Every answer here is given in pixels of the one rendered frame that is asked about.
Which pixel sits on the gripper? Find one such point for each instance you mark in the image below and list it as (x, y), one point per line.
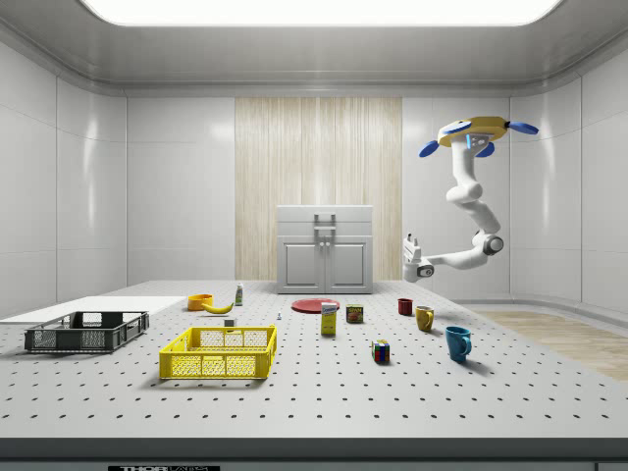
(411, 251)

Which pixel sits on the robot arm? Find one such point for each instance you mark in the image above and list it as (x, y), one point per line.
(466, 169)

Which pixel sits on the red mug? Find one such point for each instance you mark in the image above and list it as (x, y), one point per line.
(404, 307)

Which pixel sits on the yellow mug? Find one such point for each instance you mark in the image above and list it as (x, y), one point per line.
(423, 319)

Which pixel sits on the flat-sided can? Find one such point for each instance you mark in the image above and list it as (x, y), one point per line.
(354, 314)

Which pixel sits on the white cabinet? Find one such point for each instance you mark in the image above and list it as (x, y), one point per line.
(324, 250)

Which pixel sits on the blue mug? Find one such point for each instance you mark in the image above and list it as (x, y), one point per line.
(456, 343)

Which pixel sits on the puzzle cube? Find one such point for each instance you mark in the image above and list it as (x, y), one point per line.
(381, 352)

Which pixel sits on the yellow box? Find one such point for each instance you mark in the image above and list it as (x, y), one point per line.
(329, 321)

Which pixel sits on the red plate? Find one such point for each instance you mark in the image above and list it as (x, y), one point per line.
(309, 306)

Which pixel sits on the drone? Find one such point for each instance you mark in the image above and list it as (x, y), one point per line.
(483, 126)

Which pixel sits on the small white bottle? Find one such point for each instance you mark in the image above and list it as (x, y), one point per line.
(239, 296)

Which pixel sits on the grey cube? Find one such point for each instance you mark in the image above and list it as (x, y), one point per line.
(229, 323)

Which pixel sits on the banana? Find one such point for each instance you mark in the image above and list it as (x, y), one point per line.
(218, 309)

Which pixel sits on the yellow bowl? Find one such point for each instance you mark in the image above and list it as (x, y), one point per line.
(196, 302)

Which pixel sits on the yellow basket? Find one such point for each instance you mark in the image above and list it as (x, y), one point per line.
(211, 364)

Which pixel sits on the white board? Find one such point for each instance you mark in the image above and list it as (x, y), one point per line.
(98, 305)

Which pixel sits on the dark grey basket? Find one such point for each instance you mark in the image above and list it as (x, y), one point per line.
(73, 338)

